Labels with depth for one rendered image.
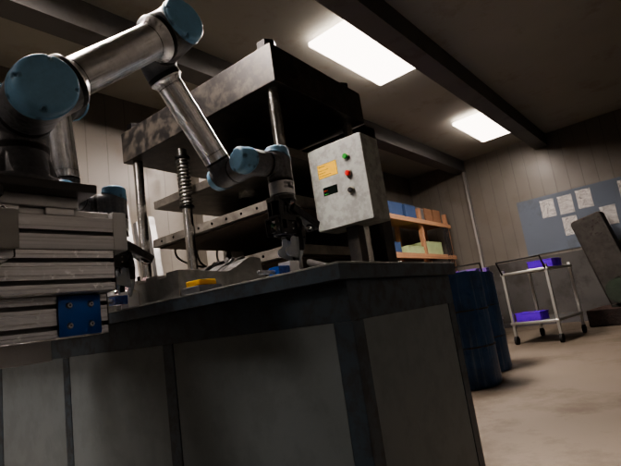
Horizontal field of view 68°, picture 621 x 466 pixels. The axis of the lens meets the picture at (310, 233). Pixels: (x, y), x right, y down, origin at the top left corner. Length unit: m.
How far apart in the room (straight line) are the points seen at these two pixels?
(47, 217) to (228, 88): 1.59
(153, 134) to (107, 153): 1.97
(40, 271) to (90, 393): 0.90
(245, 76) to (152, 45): 1.25
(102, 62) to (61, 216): 0.34
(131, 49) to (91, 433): 1.30
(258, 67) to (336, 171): 0.65
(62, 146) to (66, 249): 0.54
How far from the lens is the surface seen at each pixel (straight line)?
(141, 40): 1.23
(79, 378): 1.95
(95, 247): 1.12
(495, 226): 8.79
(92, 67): 1.13
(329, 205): 2.14
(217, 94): 2.56
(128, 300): 1.57
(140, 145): 3.04
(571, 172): 8.59
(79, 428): 1.98
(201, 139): 1.38
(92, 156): 4.80
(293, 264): 1.29
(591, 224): 7.95
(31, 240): 1.07
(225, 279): 1.58
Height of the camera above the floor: 0.70
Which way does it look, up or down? 10 degrees up
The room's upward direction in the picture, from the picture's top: 8 degrees counter-clockwise
